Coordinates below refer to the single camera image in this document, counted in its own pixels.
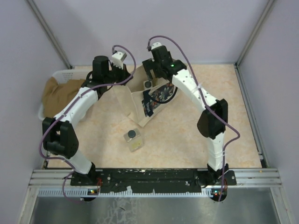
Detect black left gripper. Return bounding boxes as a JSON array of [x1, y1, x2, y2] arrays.
[[103, 61, 133, 85]]

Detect white square bottle black cap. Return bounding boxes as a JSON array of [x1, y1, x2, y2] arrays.
[[143, 80, 153, 90]]

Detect cream canvas tote bag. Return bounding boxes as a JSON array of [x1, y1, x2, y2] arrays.
[[113, 66, 178, 127]]

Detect clear square bottle black cap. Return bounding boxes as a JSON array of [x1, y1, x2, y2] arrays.
[[123, 128, 143, 152]]

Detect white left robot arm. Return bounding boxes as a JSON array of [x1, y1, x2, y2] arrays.
[[39, 51, 133, 185]]

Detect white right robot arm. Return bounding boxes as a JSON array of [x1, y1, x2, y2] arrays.
[[142, 42, 228, 187]]

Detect white plastic basket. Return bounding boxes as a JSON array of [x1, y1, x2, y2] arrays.
[[38, 69, 94, 122]]

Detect brown cloth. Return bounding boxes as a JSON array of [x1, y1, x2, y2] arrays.
[[42, 77, 85, 118]]

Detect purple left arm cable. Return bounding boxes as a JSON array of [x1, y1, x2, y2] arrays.
[[38, 44, 137, 203]]

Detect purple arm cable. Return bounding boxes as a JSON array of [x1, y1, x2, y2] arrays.
[[146, 35, 241, 203], [38, 44, 137, 203]]

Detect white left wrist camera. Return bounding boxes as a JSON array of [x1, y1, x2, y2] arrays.
[[112, 51, 127, 69]]

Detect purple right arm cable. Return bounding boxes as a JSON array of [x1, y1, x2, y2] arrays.
[[146, 35, 241, 203]]

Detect aluminium frame rail left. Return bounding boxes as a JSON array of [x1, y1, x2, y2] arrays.
[[25, 0, 73, 69]]

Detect aluminium frame rail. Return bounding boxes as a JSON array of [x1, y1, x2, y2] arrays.
[[235, 0, 277, 68], [25, 0, 73, 69]]

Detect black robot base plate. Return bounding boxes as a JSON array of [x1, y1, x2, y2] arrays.
[[71, 168, 237, 201]]

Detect white slotted cable duct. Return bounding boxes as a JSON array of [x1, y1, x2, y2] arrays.
[[38, 187, 220, 198]]

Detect aluminium frame rail right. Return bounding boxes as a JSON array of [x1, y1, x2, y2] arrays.
[[235, 0, 277, 68]]

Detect aluminium front frame rails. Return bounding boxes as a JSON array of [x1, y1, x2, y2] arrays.
[[28, 168, 282, 188]]

